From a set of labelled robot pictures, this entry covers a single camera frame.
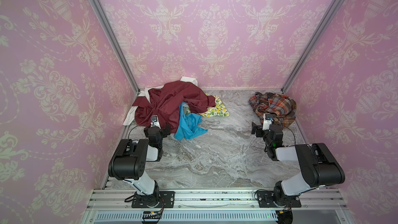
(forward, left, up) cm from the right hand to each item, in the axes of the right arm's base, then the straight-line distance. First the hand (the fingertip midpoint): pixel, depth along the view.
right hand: (262, 121), depth 94 cm
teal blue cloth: (+1, +44, -2) cm, 44 cm away
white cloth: (+32, +79, -4) cm, 86 cm away
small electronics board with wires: (-43, +62, -10) cm, 76 cm away
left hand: (+2, +63, 0) cm, 63 cm away
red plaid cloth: (+5, -12, +6) cm, 14 cm away
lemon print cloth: (+14, +24, -4) cm, 28 cm away
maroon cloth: (+16, +60, +5) cm, 62 cm away
